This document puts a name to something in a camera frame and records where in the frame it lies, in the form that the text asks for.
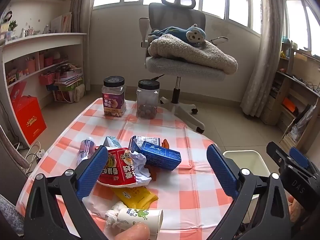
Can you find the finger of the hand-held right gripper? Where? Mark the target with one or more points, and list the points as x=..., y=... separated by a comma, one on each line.
x=275, y=155
x=298, y=157

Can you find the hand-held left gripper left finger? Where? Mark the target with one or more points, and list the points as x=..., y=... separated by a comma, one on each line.
x=92, y=171

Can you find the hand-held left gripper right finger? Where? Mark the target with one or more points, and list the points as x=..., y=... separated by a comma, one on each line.
x=221, y=172

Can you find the crushed clear plastic bottle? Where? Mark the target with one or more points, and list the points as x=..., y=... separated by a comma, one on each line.
x=86, y=148

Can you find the white plastic bin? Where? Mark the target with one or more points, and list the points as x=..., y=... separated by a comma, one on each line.
x=250, y=162

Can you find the red instant noodle cup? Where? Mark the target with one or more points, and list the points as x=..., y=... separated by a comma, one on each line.
x=118, y=170

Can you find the light blue milk carton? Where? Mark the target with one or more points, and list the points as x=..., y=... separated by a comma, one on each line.
x=111, y=142

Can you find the orange peel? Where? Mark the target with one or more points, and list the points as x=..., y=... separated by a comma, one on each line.
x=165, y=143

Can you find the person's right hand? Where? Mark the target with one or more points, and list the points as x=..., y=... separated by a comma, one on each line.
x=296, y=208

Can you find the person's left hand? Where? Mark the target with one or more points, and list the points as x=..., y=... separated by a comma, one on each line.
x=135, y=233

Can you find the white plastic bag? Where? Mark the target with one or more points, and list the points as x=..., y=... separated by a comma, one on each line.
x=95, y=205

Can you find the clear plastic bag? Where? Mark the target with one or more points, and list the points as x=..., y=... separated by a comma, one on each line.
x=302, y=122

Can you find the small crumpled white tissue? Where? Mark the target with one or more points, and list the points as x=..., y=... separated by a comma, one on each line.
x=112, y=213

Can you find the yellow snack wrapper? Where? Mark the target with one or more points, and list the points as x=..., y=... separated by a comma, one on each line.
x=135, y=196

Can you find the orange folder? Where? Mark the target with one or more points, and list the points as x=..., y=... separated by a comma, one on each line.
x=290, y=105

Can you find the white power strip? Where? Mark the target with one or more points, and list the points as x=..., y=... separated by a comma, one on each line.
x=40, y=153

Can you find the blue box with white label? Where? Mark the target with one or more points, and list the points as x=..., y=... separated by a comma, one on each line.
x=145, y=140

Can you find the dark blue box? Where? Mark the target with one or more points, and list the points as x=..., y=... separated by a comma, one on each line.
x=160, y=157

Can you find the white green paper cup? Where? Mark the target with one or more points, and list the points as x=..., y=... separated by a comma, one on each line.
x=140, y=218

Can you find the wooden shelf unit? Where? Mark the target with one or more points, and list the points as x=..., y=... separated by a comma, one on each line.
x=290, y=85

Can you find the purple label nut jar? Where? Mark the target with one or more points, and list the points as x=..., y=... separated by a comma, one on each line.
x=113, y=100

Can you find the white fluffy bag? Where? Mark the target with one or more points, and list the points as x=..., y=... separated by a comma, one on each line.
x=79, y=93

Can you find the red gift bag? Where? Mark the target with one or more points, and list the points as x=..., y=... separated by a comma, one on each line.
x=27, y=120

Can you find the clear jar with brown nuts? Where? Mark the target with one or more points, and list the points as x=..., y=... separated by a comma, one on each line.
x=148, y=100

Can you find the stack of papers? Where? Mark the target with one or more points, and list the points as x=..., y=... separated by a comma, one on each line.
x=68, y=77

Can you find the beige curtain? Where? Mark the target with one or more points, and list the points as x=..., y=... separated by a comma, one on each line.
x=262, y=55
x=82, y=30

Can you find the pink basket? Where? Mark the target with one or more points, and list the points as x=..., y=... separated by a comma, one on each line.
x=47, y=78

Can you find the beige fleece blanket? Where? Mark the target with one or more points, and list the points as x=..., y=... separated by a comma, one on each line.
x=190, y=55

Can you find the white bookshelf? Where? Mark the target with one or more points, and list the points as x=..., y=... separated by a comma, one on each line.
x=42, y=41

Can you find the blue monkey plush toy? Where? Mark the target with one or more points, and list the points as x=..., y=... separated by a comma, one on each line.
x=192, y=33

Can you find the standing cards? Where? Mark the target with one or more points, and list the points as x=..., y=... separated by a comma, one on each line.
x=61, y=22

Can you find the grey office chair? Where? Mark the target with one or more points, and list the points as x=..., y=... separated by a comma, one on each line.
x=175, y=15

